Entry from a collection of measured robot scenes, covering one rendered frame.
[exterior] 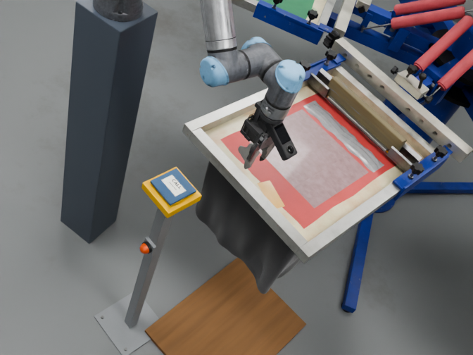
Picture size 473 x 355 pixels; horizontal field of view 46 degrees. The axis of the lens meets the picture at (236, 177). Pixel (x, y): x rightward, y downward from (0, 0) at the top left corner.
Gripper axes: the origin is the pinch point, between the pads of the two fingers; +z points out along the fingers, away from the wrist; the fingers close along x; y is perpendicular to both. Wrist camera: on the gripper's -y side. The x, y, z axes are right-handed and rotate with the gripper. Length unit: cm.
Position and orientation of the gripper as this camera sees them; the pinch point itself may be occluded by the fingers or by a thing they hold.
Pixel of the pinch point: (255, 163)
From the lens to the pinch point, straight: 163.3
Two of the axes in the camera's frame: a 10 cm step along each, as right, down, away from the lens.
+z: -2.8, 6.1, 7.4
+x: -7.1, 3.9, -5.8
